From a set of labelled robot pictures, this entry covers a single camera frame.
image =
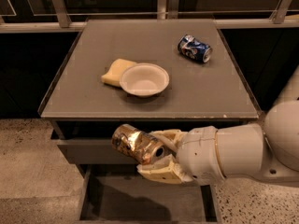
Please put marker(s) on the metal glass railing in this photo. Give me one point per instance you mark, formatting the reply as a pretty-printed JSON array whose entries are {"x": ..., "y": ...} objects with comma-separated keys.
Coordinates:
[{"x": 41, "y": 16}]

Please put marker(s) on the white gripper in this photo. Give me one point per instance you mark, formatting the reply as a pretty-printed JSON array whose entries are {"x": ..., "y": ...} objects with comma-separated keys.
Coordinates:
[{"x": 198, "y": 154}]

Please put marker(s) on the white paper bowl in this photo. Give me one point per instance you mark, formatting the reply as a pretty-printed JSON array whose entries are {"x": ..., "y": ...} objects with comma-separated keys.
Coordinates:
[{"x": 144, "y": 79}]

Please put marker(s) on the blue soda can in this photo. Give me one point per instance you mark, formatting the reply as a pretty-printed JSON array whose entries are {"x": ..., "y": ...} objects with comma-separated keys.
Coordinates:
[{"x": 194, "y": 49}]

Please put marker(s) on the grey open middle drawer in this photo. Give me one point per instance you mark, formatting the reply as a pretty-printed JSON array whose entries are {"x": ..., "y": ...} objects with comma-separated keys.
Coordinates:
[{"x": 117, "y": 194}]

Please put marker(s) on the yellow sponge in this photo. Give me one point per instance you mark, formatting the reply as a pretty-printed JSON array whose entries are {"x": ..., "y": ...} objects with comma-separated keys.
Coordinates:
[{"x": 113, "y": 75}]

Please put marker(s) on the grey top drawer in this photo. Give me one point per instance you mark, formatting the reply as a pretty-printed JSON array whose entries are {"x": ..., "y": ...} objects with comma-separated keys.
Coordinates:
[{"x": 89, "y": 142}]

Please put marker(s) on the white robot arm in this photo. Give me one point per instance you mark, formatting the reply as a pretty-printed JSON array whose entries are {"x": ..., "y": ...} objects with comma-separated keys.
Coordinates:
[{"x": 265, "y": 151}]

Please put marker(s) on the orange crushed soda can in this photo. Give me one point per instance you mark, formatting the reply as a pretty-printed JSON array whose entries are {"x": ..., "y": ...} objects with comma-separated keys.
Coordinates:
[{"x": 142, "y": 147}]

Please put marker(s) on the grey drawer cabinet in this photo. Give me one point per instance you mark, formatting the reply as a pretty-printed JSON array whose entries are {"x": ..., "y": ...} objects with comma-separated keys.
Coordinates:
[{"x": 197, "y": 91}]

